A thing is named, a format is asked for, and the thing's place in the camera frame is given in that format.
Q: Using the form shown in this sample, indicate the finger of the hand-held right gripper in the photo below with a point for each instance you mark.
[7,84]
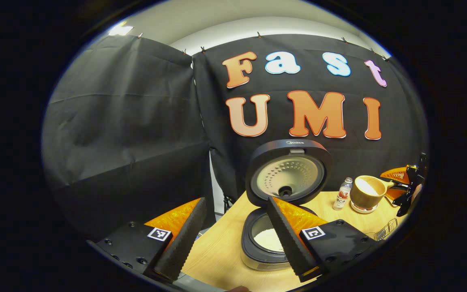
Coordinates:
[395,174]
[395,194]

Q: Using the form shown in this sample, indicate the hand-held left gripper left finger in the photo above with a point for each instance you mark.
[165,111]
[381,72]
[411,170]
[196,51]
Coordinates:
[185,243]

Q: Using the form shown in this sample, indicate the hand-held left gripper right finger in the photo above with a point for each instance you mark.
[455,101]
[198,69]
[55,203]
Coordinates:
[288,243]

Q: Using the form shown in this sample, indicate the heap of white rice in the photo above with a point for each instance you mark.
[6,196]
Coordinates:
[268,240]

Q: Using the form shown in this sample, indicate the white rice portion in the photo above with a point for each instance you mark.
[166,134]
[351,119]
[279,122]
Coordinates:
[366,185]

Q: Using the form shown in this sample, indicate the wooden spoon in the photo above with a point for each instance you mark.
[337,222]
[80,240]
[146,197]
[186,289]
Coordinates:
[363,198]

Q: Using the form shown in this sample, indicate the black rice cooker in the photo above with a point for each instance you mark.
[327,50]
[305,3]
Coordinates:
[288,178]

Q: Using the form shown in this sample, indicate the round white plate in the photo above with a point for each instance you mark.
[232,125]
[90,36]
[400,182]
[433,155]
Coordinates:
[365,210]

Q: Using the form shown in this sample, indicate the small clear drink bottle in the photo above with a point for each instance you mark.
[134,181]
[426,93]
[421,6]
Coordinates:
[342,196]

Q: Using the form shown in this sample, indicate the black backdrop stand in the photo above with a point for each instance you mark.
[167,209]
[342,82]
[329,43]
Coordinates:
[227,201]

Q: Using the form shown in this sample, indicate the black backdrop cloth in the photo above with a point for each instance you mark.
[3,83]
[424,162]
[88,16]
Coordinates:
[128,121]

